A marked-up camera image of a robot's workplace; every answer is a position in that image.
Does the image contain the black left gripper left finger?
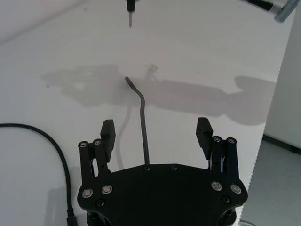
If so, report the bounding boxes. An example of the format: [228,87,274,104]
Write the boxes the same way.
[78,119,116,180]

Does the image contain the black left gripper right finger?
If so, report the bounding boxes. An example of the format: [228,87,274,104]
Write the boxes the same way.
[195,117,239,175]

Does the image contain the white panel with dark base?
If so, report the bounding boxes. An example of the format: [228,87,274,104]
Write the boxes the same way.
[263,14,301,154]

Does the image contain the black tool with pointed tip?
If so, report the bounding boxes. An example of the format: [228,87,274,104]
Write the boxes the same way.
[124,0,137,29]

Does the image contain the thick black cable with plug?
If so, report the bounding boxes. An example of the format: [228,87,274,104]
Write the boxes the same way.
[0,123,79,226]

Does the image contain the thin bent dark grey cable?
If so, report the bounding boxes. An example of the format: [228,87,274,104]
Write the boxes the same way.
[124,76,151,166]

